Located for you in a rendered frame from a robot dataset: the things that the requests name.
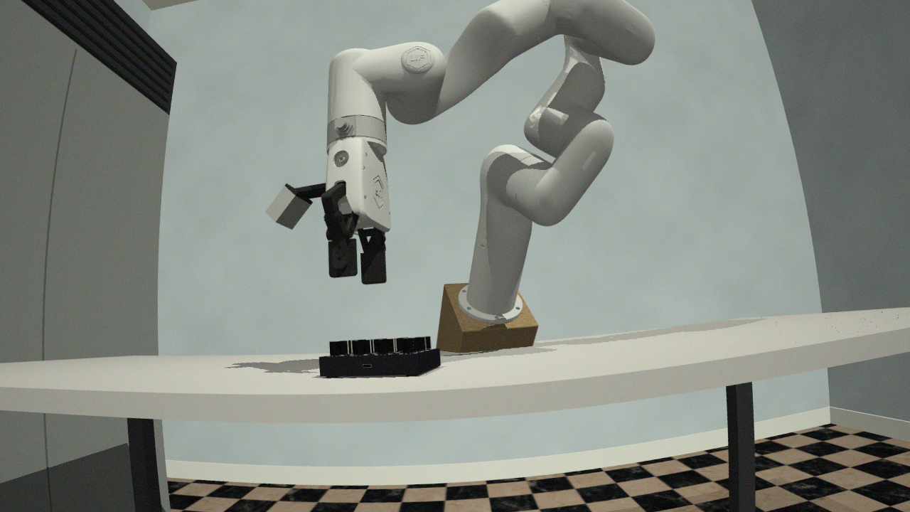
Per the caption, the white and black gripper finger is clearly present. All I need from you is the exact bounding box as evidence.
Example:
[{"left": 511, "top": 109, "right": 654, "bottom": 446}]
[
  {"left": 321, "top": 181, "right": 359, "bottom": 278},
  {"left": 357, "top": 228, "right": 387, "bottom": 284}
]

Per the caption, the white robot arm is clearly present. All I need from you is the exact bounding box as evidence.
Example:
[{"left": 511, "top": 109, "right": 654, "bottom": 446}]
[{"left": 327, "top": 0, "right": 655, "bottom": 324}]

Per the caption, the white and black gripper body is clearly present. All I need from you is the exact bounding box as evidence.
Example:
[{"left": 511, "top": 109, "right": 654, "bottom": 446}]
[{"left": 326, "top": 137, "right": 391, "bottom": 235}]

